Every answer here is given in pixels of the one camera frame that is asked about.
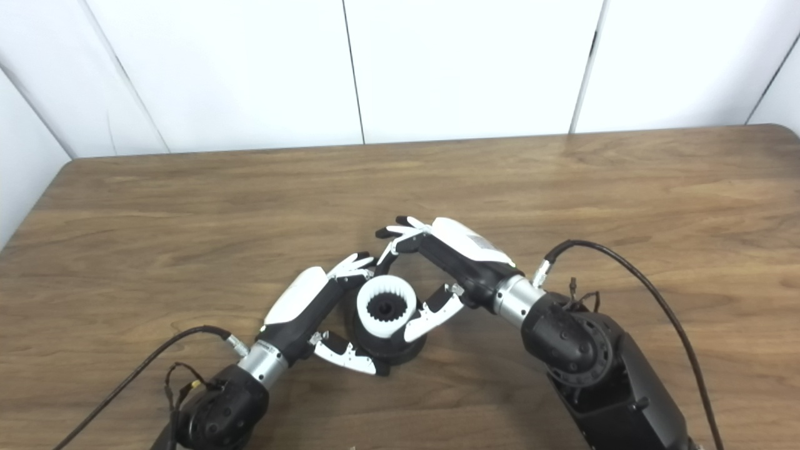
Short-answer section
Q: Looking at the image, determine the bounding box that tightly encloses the thin right arm wire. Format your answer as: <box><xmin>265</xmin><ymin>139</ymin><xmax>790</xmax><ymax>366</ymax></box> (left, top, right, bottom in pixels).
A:
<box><xmin>566</xmin><ymin>278</ymin><xmax>601</xmax><ymax>313</ymax></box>

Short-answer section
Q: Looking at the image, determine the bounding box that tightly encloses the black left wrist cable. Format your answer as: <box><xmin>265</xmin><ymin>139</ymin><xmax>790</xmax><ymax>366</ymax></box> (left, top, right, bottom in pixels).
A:
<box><xmin>53</xmin><ymin>325</ymin><xmax>249</xmax><ymax>450</ymax></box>

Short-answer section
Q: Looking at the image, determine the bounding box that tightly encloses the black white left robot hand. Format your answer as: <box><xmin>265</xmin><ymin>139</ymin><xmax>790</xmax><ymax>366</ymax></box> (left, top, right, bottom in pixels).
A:
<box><xmin>256</xmin><ymin>252</ymin><xmax>391</xmax><ymax>377</ymax></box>

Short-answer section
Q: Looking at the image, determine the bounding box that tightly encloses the white toothed ring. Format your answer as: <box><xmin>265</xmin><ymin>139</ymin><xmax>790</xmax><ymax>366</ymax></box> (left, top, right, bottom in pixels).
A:
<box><xmin>356</xmin><ymin>275</ymin><xmax>418</xmax><ymax>341</ymax></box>

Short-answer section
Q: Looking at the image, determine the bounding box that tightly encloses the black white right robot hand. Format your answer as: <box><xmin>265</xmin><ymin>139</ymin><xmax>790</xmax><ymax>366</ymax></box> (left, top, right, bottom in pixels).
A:
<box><xmin>375</xmin><ymin>216</ymin><xmax>526</xmax><ymax>343</ymax></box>

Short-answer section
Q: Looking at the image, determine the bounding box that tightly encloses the round black plastic part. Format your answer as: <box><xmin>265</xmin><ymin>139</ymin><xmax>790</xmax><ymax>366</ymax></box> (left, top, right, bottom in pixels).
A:
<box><xmin>350</xmin><ymin>284</ymin><xmax>429</xmax><ymax>366</ymax></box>

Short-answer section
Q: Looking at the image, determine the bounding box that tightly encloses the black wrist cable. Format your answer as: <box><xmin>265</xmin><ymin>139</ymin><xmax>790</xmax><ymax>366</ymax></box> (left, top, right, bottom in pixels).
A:
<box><xmin>53</xmin><ymin>325</ymin><xmax>249</xmax><ymax>450</ymax></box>
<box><xmin>532</xmin><ymin>239</ymin><xmax>726</xmax><ymax>450</ymax></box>

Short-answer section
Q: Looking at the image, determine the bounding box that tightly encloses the thin left arm wire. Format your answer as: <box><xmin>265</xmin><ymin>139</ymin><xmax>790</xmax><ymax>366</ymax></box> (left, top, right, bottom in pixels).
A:
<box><xmin>164</xmin><ymin>362</ymin><xmax>207</xmax><ymax>438</ymax></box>

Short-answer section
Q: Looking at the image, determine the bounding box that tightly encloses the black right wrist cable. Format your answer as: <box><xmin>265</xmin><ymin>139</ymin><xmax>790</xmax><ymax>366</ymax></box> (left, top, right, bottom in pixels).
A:
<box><xmin>532</xmin><ymin>239</ymin><xmax>726</xmax><ymax>450</ymax></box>

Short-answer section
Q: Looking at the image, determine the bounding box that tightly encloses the thin arm wire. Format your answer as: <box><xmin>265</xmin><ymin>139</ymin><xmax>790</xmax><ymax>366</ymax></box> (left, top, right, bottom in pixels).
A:
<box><xmin>164</xmin><ymin>362</ymin><xmax>207</xmax><ymax>438</ymax></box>
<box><xmin>566</xmin><ymin>278</ymin><xmax>601</xmax><ymax>313</ymax></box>

